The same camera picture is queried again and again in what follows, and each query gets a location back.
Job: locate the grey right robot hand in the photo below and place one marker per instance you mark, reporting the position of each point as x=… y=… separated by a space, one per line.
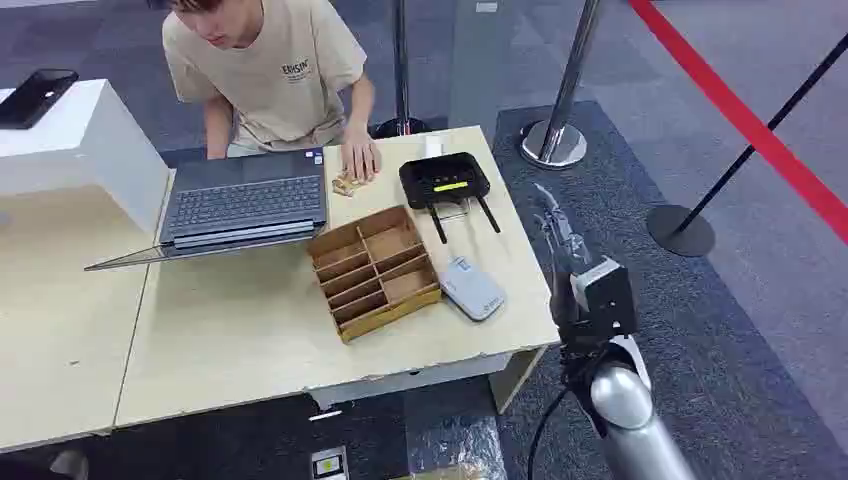
x=563 y=291

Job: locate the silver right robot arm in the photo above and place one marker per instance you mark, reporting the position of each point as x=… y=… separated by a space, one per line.
x=629 y=411

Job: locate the black router with antennas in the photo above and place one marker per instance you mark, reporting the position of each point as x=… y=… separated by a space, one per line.
x=444 y=175

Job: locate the clear plastic wrap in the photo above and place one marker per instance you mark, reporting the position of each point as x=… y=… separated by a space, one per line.
x=457 y=450

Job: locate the wooden compartment box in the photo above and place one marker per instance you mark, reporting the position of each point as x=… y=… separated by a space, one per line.
x=371 y=278

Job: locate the small white block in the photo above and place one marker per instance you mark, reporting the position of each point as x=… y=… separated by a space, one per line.
x=433 y=146

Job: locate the person's left hand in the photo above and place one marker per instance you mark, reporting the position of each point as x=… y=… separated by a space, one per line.
x=361 y=156

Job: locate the red barrier belt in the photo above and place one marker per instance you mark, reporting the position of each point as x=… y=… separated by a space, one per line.
x=742 y=116

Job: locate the white label strip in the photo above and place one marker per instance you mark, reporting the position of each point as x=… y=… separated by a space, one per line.
x=324 y=415

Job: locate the floor power socket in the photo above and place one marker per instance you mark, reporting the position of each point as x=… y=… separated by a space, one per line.
x=329 y=465

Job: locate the white floor sticker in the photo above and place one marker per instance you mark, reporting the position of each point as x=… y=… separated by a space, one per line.
x=486 y=6

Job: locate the dark grey laptop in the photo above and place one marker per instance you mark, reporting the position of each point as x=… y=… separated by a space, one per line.
x=245 y=202

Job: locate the person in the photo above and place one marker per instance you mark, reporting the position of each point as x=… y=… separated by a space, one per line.
x=278 y=79

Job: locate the white display stand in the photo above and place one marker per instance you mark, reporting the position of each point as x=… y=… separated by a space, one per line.
x=86 y=146

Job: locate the grey rounded foot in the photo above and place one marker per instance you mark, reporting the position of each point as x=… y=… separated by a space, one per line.
x=69 y=465

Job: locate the black tablet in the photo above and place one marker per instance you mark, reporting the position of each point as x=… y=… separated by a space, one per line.
x=33 y=98

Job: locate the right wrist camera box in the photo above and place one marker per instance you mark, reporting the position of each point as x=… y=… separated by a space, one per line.
x=606 y=295

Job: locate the black stanchion post, flat base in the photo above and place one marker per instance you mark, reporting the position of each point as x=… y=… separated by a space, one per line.
x=679 y=230

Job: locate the chrome stanchion post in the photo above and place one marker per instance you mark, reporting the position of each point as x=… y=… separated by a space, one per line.
x=563 y=99

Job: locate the black stanchion post, small base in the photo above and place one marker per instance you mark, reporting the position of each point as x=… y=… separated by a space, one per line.
x=401 y=66

